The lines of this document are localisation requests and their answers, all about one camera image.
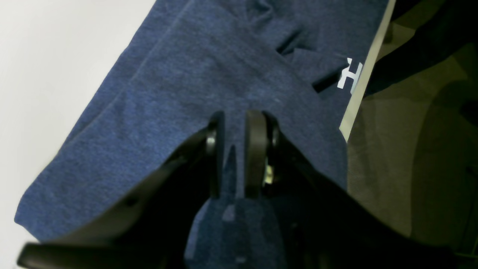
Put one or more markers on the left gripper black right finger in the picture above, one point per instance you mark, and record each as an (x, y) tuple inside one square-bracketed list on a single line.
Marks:
[(321, 226)]

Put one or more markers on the dark blue printed t-shirt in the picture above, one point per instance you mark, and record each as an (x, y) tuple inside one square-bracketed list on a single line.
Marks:
[(297, 59)]

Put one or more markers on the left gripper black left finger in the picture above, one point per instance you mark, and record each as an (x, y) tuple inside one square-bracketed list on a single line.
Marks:
[(149, 227)]

